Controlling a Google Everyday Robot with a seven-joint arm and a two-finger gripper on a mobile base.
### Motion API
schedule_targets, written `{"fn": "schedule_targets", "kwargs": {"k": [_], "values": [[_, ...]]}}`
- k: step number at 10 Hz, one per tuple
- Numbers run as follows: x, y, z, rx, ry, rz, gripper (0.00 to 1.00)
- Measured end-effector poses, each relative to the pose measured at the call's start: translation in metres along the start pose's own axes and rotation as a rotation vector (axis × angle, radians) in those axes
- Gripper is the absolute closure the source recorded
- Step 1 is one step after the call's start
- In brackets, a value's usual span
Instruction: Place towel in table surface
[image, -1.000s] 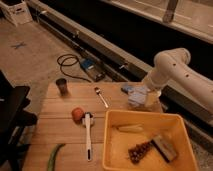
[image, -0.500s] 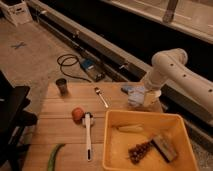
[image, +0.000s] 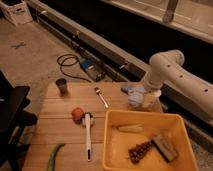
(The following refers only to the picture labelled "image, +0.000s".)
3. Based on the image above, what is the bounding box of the yellow plastic bin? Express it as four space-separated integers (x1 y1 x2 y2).
102 110 199 171

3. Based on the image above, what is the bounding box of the orange ball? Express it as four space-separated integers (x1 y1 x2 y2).
71 107 84 122

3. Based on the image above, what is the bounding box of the white cardboard box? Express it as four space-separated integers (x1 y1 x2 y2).
0 0 32 26

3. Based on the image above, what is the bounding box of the rectangular sponge block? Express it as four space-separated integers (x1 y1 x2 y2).
151 135 177 162

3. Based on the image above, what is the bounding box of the black chair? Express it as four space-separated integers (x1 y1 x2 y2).
0 70 37 171

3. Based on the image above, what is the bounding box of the light blue towel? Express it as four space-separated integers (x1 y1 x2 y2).
121 84 146 108

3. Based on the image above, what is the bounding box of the blue power box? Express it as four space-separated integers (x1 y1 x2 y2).
79 58 107 83

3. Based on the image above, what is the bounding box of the bunch of dark grapes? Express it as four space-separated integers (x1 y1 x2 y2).
128 142 152 164

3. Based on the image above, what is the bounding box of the black cable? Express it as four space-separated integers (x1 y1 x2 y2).
56 53 92 83

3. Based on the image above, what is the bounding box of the metal spoon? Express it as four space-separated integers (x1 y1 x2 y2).
94 87 109 108

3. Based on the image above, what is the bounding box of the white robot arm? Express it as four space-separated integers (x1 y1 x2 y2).
142 50 213 118

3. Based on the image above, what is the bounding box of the dark metal cup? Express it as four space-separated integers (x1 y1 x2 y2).
56 78 68 95

